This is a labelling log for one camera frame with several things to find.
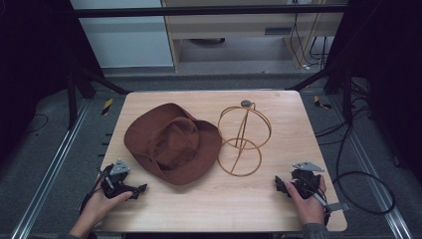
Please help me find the black curtain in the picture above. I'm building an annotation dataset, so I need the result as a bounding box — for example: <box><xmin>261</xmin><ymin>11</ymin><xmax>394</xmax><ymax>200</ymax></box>
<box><xmin>0</xmin><ymin>0</ymin><xmax>105</xmax><ymax>167</ymax></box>
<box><xmin>326</xmin><ymin>0</ymin><xmax>422</xmax><ymax>185</ymax></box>

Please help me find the person's left hand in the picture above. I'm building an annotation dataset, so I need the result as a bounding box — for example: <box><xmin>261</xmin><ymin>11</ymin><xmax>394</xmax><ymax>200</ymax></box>
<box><xmin>77</xmin><ymin>190</ymin><xmax>134</xmax><ymax>231</ymax></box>

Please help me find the aluminium floor rail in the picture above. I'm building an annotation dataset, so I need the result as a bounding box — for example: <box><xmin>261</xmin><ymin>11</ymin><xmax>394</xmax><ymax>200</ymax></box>
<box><xmin>327</xmin><ymin>95</ymin><xmax>413</xmax><ymax>239</ymax></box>
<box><xmin>11</xmin><ymin>99</ymin><xmax>92</xmax><ymax>239</ymax></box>

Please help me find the yellow black tape strip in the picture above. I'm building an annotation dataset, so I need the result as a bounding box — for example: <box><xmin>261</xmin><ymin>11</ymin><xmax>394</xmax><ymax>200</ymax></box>
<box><xmin>101</xmin><ymin>98</ymin><xmax>114</xmax><ymax>117</ymax></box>
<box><xmin>313</xmin><ymin>95</ymin><xmax>333</xmax><ymax>111</ymax></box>

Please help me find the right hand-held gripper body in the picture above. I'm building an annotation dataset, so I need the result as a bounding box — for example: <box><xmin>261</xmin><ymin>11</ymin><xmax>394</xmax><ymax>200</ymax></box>
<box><xmin>290</xmin><ymin>160</ymin><xmax>328</xmax><ymax>201</ymax></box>

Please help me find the white cabinet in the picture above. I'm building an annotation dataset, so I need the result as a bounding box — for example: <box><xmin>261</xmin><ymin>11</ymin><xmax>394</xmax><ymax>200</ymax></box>
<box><xmin>69</xmin><ymin>0</ymin><xmax>175</xmax><ymax>70</ymax></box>

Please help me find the black metal stand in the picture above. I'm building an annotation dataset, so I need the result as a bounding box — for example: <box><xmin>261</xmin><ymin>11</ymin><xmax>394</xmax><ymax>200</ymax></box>
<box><xmin>65</xmin><ymin>64</ymin><xmax>133</xmax><ymax>131</ymax></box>
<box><xmin>284</xmin><ymin>64</ymin><xmax>355</xmax><ymax>127</ymax></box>

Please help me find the gold wire hat stand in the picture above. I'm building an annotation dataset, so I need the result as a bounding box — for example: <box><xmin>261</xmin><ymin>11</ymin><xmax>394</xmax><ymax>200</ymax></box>
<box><xmin>216</xmin><ymin>100</ymin><xmax>273</xmax><ymax>177</ymax></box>

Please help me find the light wooden desk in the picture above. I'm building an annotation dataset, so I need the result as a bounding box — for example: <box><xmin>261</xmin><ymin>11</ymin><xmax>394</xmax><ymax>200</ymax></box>
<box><xmin>161</xmin><ymin>0</ymin><xmax>350</xmax><ymax>73</ymax></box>

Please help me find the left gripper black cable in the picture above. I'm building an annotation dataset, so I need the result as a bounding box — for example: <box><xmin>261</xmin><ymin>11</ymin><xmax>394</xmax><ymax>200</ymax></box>
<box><xmin>79</xmin><ymin>167</ymin><xmax>107</xmax><ymax>213</ymax></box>

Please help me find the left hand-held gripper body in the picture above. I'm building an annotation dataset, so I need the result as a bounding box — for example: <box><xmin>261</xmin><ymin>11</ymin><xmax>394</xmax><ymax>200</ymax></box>
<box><xmin>99</xmin><ymin>159</ymin><xmax>134</xmax><ymax>200</ymax></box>

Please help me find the bundle of hanging desk cables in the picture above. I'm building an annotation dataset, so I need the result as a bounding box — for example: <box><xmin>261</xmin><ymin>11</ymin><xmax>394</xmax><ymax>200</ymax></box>
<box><xmin>289</xmin><ymin>12</ymin><xmax>330</xmax><ymax>72</ymax></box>

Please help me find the person's right hand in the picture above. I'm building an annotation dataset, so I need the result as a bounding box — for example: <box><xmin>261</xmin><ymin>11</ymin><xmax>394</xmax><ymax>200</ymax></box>
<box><xmin>284</xmin><ymin>175</ymin><xmax>328</xmax><ymax>227</ymax></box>

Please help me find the thin black floor cable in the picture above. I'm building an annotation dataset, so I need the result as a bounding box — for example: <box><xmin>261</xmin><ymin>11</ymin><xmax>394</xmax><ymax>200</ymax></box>
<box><xmin>25</xmin><ymin>113</ymin><xmax>50</xmax><ymax>134</ymax></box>

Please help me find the black horizontal frame bar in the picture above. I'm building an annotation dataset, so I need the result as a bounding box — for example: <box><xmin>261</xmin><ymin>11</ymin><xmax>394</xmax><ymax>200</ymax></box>
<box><xmin>72</xmin><ymin>4</ymin><xmax>350</xmax><ymax>19</ymax></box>

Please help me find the looped black floor cable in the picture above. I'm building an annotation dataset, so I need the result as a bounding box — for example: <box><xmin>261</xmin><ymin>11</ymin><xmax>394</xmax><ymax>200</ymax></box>
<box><xmin>314</xmin><ymin>123</ymin><xmax>396</xmax><ymax>216</ymax></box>

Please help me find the right gripper cable grey plug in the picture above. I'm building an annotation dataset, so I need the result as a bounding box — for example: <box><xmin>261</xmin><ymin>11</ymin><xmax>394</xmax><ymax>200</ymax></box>
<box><xmin>310</xmin><ymin>185</ymin><xmax>351</xmax><ymax>227</ymax></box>

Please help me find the brown wide-brim hat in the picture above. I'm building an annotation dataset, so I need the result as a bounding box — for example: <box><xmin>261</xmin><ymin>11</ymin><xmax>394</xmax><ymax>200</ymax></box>
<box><xmin>123</xmin><ymin>103</ymin><xmax>223</xmax><ymax>186</ymax></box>

